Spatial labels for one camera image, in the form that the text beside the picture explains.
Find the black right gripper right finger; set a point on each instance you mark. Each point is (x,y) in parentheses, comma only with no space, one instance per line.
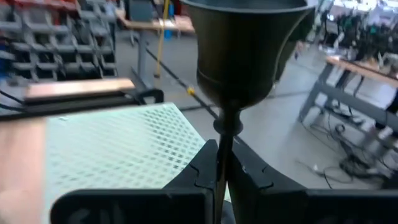
(280,205)

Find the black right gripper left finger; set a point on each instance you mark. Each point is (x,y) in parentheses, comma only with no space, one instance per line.
(174,205)

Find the black metal candlestick holder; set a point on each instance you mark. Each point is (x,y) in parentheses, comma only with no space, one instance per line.
(236,62)

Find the mint green perforated riser shelf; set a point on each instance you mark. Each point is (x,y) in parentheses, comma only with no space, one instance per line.
(124,146)

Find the wooden table with grey legs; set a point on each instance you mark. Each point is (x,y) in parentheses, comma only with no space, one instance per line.
(143,46)

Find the person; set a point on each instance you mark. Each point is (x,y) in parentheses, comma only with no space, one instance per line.
(295,40)

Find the grey storage bin rack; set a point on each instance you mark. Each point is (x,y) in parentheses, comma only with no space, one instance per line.
(46,46)

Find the wooden workbench with grey frame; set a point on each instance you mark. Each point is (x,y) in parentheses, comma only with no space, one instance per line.
(342,90)

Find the black aluminium table frame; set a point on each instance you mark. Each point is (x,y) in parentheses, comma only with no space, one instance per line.
(77,104)

